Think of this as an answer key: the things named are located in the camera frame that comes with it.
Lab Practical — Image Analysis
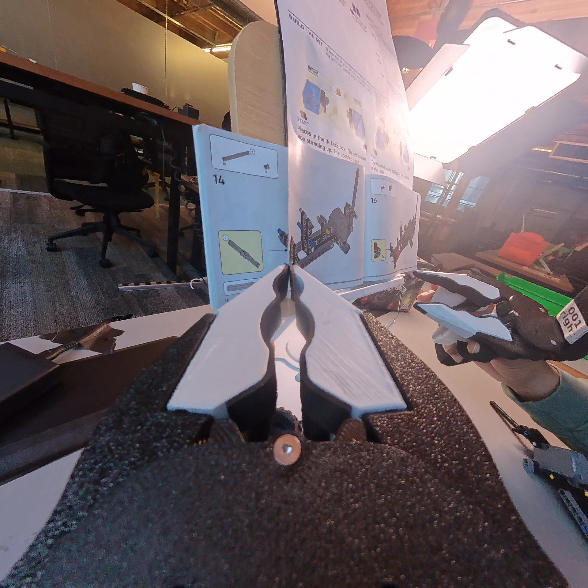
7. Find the white printed task sheet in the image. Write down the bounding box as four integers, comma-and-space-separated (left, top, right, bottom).
276, 0, 416, 189

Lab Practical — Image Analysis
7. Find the white book stand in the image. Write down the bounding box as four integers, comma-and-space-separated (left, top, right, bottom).
120, 21, 423, 308

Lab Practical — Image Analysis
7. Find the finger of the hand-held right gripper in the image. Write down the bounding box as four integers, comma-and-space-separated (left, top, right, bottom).
414, 269, 501, 308
416, 302, 513, 345

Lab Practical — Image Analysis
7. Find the toy truck box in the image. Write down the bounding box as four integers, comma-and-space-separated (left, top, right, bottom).
372, 276, 432, 313

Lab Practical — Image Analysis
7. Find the cluttered background workbench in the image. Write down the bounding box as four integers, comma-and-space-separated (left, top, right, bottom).
432, 207, 588, 295

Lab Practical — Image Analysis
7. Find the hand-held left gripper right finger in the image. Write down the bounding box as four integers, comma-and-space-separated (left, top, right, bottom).
292, 266, 408, 431

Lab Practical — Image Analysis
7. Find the dark long office desk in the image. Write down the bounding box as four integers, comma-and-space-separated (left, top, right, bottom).
0, 51, 201, 276

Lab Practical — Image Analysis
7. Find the grey desk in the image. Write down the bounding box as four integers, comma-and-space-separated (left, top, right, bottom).
0, 303, 588, 588

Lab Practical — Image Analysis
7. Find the bright light panel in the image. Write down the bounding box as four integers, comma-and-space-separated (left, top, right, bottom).
405, 9, 588, 166

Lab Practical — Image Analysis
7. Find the building instruction booklet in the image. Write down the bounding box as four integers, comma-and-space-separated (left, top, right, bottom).
193, 124, 423, 308

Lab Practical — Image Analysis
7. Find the green storage bin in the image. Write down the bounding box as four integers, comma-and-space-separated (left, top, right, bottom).
496, 271, 575, 318

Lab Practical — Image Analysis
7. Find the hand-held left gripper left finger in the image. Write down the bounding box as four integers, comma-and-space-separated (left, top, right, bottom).
168, 266, 293, 430

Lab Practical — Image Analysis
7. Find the grey and black brick chassis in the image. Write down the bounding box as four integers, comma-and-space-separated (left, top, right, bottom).
490, 400, 588, 543

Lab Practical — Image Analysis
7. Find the black office chair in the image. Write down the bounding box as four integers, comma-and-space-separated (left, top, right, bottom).
46, 120, 159, 269

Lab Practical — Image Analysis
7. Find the orange red container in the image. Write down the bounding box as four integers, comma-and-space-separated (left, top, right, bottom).
501, 232, 552, 267

